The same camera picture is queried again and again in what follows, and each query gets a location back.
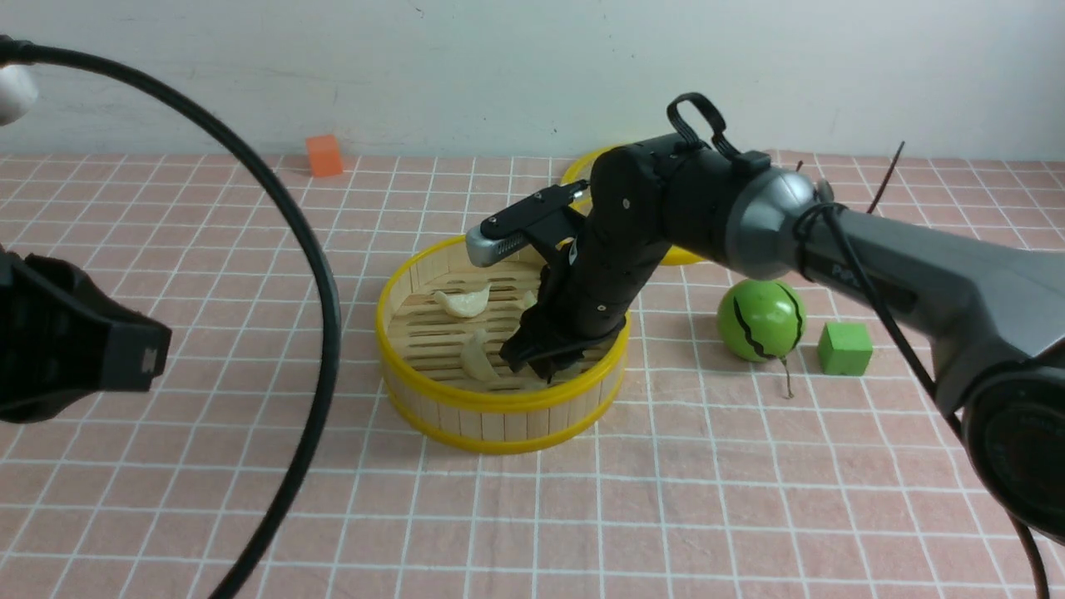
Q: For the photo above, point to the pale green toy dumpling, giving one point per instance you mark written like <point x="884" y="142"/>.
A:
<point x="474" y="358"/>

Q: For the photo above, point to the woven bamboo steamer lid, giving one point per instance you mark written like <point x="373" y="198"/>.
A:
<point x="580" y="170"/>

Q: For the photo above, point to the green toy watermelon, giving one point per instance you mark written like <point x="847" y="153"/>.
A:
<point x="761" y="321"/>

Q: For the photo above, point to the bamboo steamer tray yellow rim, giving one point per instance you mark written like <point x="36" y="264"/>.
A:
<point x="419" y="347"/>

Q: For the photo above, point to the green foam cube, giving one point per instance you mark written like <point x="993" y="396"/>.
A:
<point x="845" y="349"/>

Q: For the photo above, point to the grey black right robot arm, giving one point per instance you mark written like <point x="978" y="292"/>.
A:
<point x="993" y="315"/>

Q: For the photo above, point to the orange foam cube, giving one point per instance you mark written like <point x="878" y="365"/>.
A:
<point x="324" y="156"/>

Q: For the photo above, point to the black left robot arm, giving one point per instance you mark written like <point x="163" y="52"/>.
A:
<point x="62" y="339"/>

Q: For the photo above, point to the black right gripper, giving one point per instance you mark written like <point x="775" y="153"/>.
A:
<point x="589" y="293"/>

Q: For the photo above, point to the pink grid tablecloth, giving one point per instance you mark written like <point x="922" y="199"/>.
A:
<point x="703" y="481"/>

